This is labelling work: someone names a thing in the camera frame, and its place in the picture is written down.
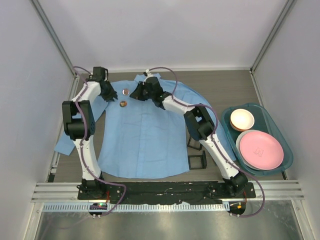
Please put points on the white bowl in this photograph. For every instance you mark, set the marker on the white bowl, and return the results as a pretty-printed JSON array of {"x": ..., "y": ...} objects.
[{"x": 242, "y": 120}]

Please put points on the orange painted round brooch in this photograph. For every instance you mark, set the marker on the orange painted round brooch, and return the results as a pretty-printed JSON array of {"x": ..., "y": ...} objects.
[{"x": 123, "y": 103}]

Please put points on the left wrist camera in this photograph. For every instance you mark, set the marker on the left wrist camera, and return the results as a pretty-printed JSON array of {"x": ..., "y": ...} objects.
[{"x": 99, "y": 74}]

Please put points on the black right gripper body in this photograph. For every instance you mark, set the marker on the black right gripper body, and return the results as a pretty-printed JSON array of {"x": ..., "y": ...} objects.
[{"x": 139, "y": 91}]

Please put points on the teal plastic bin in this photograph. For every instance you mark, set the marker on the teal plastic bin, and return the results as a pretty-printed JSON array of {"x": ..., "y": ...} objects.
[{"x": 264, "y": 123}]

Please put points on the black square frame lower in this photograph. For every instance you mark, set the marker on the black square frame lower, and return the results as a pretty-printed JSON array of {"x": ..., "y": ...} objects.
[{"x": 197, "y": 161}]

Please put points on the black square frame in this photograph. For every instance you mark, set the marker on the black square frame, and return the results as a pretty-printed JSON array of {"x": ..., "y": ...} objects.
[
  {"x": 197, "y": 161},
  {"x": 193, "y": 144}
]

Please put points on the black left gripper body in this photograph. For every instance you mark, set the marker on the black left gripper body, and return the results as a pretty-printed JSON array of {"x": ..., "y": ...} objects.
[{"x": 110, "y": 92}]

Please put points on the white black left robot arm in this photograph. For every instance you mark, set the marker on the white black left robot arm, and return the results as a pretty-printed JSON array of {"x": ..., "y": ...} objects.
[{"x": 79, "y": 125}]

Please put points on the black square frame upper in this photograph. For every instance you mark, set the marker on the black square frame upper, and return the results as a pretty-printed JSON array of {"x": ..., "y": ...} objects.
[{"x": 193, "y": 144}]

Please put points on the blue button-up shirt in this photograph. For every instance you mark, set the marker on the blue button-up shirt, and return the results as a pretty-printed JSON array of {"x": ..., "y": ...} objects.
[{"x": 140, "y": 141}]

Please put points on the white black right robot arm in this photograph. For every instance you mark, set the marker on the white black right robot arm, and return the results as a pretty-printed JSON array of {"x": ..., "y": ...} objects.
[{"x": 200, "y": 126}]

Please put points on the pink plate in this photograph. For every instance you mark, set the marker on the pink plate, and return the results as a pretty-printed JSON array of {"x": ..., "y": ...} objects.
[{"x": 261, "y": 150}]

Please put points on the white slotted cable duct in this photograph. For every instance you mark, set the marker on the white slotted cable duct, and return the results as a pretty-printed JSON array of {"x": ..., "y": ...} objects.
[{"x": 126, "y": 208}]

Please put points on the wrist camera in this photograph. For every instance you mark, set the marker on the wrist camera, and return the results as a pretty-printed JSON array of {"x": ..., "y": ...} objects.
[
  {"x": 147, "y": 73},
  {"x": 99, "y": 74}
]

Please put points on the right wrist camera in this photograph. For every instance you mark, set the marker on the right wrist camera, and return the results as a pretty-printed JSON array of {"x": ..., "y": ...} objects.
[{"x": 147, "y": 73}]

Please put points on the aluminium frame rail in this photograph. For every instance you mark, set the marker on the aluminium frame rail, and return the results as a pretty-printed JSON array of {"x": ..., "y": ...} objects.
[{"x": 266, "y": 189}]

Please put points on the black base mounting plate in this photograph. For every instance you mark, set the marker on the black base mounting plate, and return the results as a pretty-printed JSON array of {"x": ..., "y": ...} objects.
[{"x": 162, "y": 193}]

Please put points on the pink blossom round brooch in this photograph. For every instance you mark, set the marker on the pink blossom round brooch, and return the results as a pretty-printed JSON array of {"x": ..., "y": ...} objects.
[{"x": 125, "y": 92}]

